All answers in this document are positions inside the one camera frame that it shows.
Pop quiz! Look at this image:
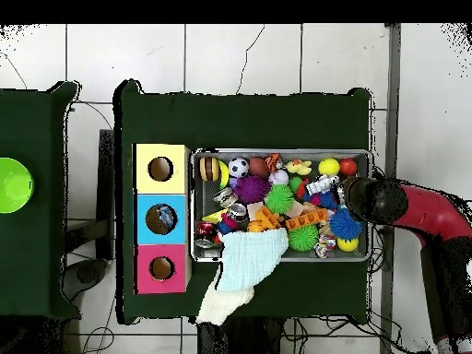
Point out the light blue muslin cloth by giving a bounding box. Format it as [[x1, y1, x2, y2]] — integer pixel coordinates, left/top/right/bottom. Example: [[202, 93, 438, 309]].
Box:
[[217, 227, 289, 294]]

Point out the crushed clear plastic bottle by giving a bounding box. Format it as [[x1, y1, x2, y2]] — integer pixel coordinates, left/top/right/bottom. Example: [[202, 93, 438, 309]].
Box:
[[152, 204, 176, 229]]

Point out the cream muslin cloth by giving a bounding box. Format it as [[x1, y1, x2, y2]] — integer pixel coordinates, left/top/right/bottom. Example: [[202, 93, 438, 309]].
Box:
[[195, 279, 255, 327]]

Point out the wooden box with three holes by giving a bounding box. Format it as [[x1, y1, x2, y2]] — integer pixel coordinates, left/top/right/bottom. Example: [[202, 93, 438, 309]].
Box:
[[131, 142, 193, 295]]

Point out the purple spiky ball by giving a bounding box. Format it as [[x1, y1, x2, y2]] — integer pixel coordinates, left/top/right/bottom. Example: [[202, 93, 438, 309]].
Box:
[[233, 175, 273, 206]]

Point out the small soccer ball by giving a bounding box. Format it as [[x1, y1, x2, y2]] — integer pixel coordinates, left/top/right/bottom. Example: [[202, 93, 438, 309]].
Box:
[[228, 157, 251, 180]]

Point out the toy hamburger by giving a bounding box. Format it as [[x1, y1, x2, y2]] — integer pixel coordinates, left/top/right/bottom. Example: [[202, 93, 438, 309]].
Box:
[[198, 156, 221, 183]]

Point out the green spiky ball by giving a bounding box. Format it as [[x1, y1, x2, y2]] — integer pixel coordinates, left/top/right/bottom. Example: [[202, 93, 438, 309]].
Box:
[[264, 183, 295, 216]]

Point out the crushed red soda can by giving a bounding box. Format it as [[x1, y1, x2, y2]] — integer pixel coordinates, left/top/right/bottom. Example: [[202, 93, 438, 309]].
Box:
[[194, 220, 218, 249]]

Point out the dark green table cloth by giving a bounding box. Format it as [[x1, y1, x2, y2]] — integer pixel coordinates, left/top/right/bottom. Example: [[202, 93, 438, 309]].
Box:
[[113, 78, 372, 325]]

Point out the yellow ball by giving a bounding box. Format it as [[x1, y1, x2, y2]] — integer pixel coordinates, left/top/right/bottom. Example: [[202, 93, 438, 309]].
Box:
[[317, 157, 341, 177]]

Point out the blue furry puffer ball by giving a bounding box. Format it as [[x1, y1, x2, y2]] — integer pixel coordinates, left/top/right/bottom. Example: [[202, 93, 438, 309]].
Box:
[[328, 207, 365, 242]]

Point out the orange ball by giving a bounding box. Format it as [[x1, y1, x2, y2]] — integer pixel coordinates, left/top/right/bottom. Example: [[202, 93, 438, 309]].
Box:
[[338, 158, 359, 177]]

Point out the black upright panel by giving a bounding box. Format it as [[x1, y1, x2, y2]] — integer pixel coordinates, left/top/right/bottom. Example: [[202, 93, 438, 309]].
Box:
[[96, 128, 116, 261]]

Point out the dark grey stand base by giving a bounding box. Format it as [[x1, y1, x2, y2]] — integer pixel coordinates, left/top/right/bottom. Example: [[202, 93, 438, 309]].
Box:
[[60, 257, 110, 301]]

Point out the green clothed side table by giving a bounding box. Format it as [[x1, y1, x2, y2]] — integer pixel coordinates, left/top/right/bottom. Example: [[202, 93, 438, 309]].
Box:
[[0, 80, 83, 321]]

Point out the green plastic bowl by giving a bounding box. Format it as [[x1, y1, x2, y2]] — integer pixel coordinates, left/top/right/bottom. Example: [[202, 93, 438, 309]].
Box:
[[0, 157, 35, 214]]

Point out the colourful knotted rope toy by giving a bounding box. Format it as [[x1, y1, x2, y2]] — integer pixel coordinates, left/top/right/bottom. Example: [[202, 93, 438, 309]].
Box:
[[313, 233, 337, 259]]

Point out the shallow wire mesh bin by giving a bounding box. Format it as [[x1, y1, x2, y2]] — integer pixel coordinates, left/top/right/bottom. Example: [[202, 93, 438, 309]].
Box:
[[189, 147, 373, 264]]

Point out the grey floor cable cover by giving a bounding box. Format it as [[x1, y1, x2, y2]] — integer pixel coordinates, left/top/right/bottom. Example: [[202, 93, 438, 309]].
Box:
[[379, 23, 403, 354]]

